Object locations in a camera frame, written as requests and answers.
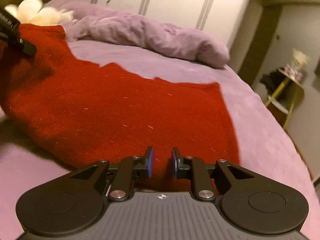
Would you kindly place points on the dark wooden door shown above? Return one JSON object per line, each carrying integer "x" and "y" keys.
{"x": 260, "y": 43}

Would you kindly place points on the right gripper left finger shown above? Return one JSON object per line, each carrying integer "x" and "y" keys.
{"x": 122, "y": 175}

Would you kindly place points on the yellow legged side table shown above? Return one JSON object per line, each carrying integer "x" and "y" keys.
{"x": 285, "y": 98}

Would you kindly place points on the black cloth on table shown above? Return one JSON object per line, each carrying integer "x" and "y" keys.
{"x": 272, "y": 80}

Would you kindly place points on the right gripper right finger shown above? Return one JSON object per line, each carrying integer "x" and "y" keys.
{"x": 199, "y": 173}

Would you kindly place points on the red knit cardigan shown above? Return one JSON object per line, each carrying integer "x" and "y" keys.
{"x": 81, "y": 112}

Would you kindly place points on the purple crumpled duvet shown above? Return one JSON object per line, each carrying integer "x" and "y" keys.
{"x": 93, "y": 22}

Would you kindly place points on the wrapped flower bouquet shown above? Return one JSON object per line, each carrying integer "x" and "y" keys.
{"x": 298, "y": 62}

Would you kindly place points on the cream flower shaped pillow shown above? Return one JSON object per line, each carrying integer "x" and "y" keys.
{"x": 34, "y": 12}

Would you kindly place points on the purple bed sheet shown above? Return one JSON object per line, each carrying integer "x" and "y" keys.
{"x": 264, "y": 146}

